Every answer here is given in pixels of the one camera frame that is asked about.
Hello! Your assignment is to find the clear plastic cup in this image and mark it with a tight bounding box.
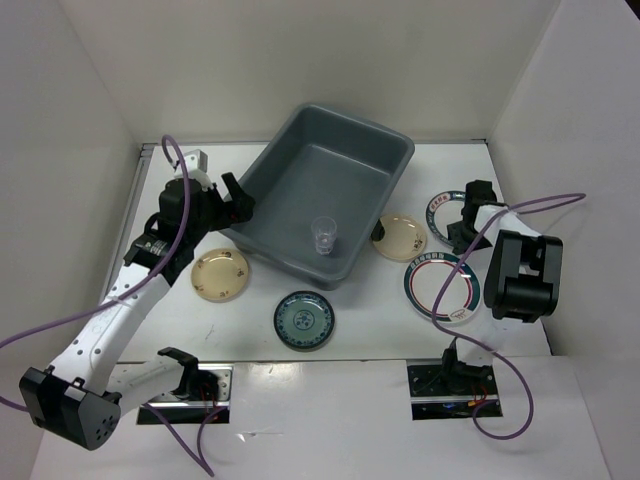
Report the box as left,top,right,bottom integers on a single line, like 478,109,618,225
311,216,337,255

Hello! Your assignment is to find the cream plate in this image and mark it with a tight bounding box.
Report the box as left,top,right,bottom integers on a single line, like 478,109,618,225
190,248,250,303
372,214,427,262

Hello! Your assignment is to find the grey plastic bin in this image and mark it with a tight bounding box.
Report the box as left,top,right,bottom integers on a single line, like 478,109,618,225
222,103,415,290

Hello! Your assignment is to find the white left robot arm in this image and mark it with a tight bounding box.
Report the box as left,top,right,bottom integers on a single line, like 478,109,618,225
19,173,255,451

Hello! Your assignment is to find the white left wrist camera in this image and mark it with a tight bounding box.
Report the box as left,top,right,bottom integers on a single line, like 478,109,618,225
182,149,210,184

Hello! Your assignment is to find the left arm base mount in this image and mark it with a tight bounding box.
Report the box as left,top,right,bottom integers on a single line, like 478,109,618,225
149,363,234,425

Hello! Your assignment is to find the white plate dark blue rim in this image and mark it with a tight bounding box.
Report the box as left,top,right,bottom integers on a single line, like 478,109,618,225
425,190,465,247

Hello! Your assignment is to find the white plate green red rim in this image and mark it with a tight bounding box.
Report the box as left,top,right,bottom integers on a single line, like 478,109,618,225
402,251,483,325

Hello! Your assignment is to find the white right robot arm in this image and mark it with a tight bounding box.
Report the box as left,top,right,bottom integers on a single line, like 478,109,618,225
438,180,563,395

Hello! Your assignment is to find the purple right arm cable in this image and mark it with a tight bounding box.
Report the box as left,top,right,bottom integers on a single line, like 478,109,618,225
430,192,587,440

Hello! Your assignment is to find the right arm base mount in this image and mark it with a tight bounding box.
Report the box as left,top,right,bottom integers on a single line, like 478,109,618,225
406,360,503,421

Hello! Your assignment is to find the blue floral green plate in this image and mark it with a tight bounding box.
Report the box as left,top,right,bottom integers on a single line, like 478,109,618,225
273,290,336,352

